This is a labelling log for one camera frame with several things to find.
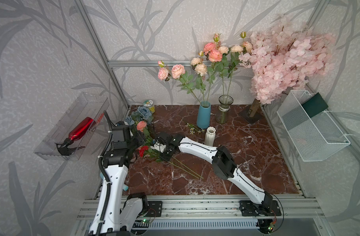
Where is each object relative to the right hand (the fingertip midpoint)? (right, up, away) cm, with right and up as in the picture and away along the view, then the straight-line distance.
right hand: (162, 156), depth 91 cm
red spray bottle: (-32, +12, -32) cm, 47 cm away
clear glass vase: (+42, +26, +20) cm, 53 cm away
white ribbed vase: (+29, +12, -5) cm, 32 cm away
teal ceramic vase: (+27, +25, +7) cm, 37 cm away
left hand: (-8, +15, -16) cm, 23 cm away
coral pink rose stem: (-15, +19, +6) cm, 24 cm away
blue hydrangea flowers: (-15, +27, +7) cm, 32 cm away
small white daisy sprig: (+20, +16, +14) cm, 29 cm away
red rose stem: (-10, +4, -2) cm, 11 cm away
